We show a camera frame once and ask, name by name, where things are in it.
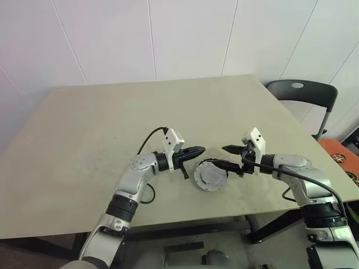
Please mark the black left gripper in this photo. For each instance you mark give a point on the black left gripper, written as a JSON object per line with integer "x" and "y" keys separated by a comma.
{"x": 178, "y": 162}

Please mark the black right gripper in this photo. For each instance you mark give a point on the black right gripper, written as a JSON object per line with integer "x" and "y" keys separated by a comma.
{"x": 248, "y": 165}

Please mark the grey round motor lid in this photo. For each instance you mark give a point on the grey round motor lid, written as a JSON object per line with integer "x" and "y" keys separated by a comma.
{"x": 209, "y": 178}

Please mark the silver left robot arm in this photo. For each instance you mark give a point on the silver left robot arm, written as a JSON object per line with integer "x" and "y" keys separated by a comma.
{"x": 134, "y": 179}

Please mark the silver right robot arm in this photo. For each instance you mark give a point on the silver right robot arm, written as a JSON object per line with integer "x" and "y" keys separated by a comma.
{"x": 305, "y": 182}

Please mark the small spare rotor part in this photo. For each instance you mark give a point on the small spare rotor part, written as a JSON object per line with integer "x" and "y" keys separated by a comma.
{"x": 338, "y": 157}
{"x": 352, "y": 178}

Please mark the black flat strip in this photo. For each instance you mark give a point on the black flat strip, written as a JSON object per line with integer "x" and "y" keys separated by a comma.
{"x": 183, "y": 246}

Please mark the grey rounded shape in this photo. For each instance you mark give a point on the grey rounded shape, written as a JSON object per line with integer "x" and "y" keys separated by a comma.
{"x": 218, "y": 259}

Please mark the orange mat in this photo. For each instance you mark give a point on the orange mat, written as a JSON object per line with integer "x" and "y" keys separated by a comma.
{"x": 333, "y": 147}

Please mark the black folding chair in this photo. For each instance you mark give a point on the black folding chair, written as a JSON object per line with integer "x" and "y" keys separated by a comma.
{"x": 314, "y": 91}

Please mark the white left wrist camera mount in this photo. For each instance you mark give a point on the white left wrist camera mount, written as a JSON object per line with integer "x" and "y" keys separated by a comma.
{"x": 172, "y": 140}

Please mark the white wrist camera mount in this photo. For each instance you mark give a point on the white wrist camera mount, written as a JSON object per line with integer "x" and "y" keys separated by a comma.
{"x": 172, "y": 140}
{"x": 256, "y": 138}

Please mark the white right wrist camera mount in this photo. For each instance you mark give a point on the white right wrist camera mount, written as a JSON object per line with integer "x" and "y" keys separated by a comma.
{"x": 256, "y": 138}

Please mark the black table frame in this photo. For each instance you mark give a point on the black table frame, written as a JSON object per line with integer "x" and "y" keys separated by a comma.
{"x": 182, "y": 227}

